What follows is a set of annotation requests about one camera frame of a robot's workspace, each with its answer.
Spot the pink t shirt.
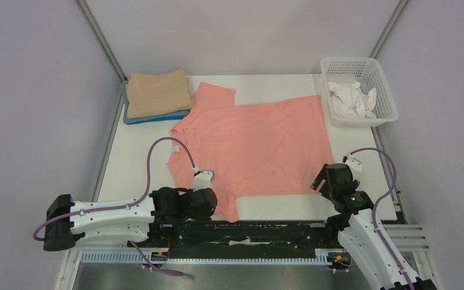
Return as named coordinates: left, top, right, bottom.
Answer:
left=167, top=82, right=334, bottom=222

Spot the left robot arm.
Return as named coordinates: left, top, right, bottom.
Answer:
left=40, top=187, right=218, bottom=251

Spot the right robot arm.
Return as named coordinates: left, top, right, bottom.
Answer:
left=311, top=163, right=437, bottom=289

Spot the white crumpled t shirt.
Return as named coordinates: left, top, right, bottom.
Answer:
left=327, top=82, right=377, bottom=119

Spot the white plastic basket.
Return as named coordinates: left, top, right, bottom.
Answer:
left=320, top=57, right=399, bottom=127

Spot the folded blue t shirt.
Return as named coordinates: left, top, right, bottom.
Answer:
left=121, top=80, right=190, bottom=125

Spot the folded beige t shirt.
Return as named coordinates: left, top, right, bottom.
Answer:
left=126, top=69, right=192, bottom=118

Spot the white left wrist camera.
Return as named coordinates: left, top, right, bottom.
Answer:
left=193, top=170, right=214, bottom=190

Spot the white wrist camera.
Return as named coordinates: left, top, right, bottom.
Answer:
left=193, top=170, right=214, bottom=190
left=343, top=154, right=363, bottom=172

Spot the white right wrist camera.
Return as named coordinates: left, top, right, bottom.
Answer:
left=343, top=154, right=363, bottom=172

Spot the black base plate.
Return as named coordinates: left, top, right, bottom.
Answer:
left=126, top=217, right=353, bottom=261

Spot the white slotted cable duct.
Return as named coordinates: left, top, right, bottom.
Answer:
left=80, top=250, right=332, bottom=266

